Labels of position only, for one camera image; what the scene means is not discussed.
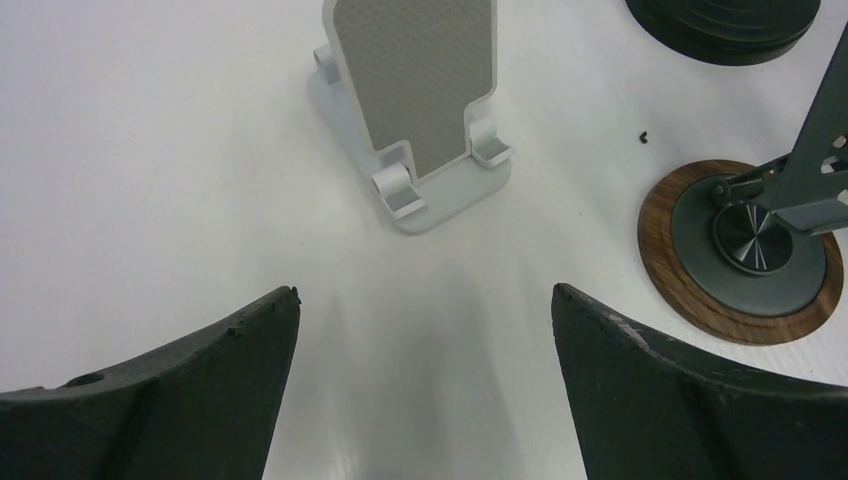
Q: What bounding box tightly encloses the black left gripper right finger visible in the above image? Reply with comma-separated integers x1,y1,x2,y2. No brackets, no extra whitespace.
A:
551,284,847,479

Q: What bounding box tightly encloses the wooden base black phone stand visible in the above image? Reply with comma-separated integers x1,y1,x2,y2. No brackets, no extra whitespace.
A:
637,39,847,345

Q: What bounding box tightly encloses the white folding phone stand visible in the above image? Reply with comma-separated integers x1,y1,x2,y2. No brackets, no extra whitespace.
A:
307,1,515,234

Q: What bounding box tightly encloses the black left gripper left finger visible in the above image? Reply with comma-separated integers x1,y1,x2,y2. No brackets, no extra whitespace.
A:
1,286,301,479

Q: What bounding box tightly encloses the black round stand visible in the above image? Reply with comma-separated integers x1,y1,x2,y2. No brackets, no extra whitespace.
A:
625,0,821,66

